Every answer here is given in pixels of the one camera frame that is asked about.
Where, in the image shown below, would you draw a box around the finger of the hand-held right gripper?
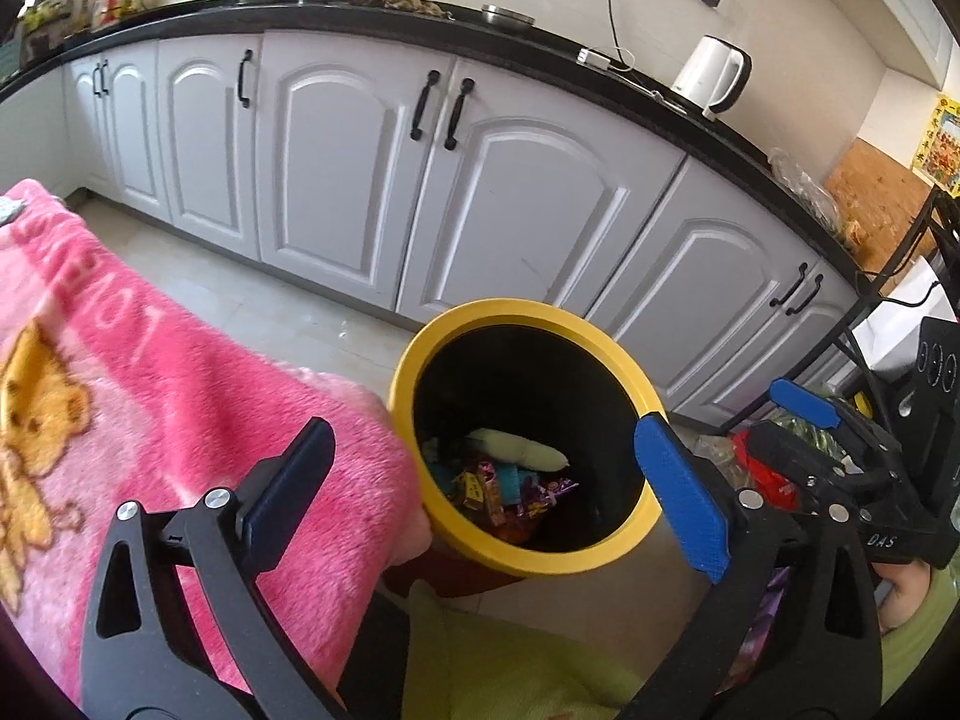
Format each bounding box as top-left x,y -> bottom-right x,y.
748,424 -> 865,520
769,379 -> 901,470

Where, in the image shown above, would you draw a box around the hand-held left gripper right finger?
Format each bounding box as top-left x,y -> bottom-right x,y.
622,412 -> 886,720

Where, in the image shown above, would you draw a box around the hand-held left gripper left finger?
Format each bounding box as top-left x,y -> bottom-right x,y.
79,417 -> 353,720

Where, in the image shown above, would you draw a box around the pale green foam piece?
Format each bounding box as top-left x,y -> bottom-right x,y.
523,441 -> 569,472
467,428 -> 528,460

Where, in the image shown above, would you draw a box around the blue wrapper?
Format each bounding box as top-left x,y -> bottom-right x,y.
498,464 -> 538,508

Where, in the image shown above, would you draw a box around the yellow candy wrapper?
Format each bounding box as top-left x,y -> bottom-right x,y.
452,468 -> 490,516

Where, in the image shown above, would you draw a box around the yellow round bin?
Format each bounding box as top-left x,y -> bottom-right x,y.
387,298 -> 669,579

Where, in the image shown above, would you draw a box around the person's right forearm green sleeve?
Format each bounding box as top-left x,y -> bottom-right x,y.
882,568 -> 957,695

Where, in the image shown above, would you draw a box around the person's right hand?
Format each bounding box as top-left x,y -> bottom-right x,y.
873,561 -> 935,635

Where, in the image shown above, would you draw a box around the red plastic bag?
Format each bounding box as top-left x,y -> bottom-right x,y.
730,427 -> 805,515

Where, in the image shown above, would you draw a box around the black metal rack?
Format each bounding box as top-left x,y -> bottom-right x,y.
718,186 -> 960,436

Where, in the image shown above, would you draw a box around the white box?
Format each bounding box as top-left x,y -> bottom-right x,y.
850,255 -> 955,381

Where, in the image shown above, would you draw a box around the pink printed blanket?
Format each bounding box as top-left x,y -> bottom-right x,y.
0,178 -> 437,720

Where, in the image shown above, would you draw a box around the red plastic stool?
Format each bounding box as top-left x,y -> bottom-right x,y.
407,547 -> 527,599

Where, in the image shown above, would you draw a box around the clear plastic bag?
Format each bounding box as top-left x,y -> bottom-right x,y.
767,149 -> 842,235

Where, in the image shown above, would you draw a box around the wooden chipboard panel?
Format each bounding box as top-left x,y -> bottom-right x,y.
823,138 -> 940,272

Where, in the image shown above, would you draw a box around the person's green clothing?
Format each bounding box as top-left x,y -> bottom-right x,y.
405,583 -> 680,720

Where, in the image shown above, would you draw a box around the white kitchen base cabinets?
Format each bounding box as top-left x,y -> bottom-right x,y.
0,30 -> 860,436

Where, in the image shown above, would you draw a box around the white electric kettle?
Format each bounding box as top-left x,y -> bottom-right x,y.
670,34 -> 754,121

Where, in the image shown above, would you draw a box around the white power adapter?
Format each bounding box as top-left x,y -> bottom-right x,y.
577,48 -> 635,74

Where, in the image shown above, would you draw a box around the steel bowl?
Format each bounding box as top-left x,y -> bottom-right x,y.
479,3 -> 536,33

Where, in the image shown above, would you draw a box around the black kitchen countertop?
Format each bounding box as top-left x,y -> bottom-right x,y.
0,0 -> 882,293

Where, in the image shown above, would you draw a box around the row of condiment bottles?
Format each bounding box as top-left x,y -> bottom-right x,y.
88,0 -> 149,29

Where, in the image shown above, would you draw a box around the yellow wall poster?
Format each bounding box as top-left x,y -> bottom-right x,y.
913,88 -> 960,201

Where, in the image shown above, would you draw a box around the dark power cable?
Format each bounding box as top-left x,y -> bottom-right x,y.
595,0 -> 629,62

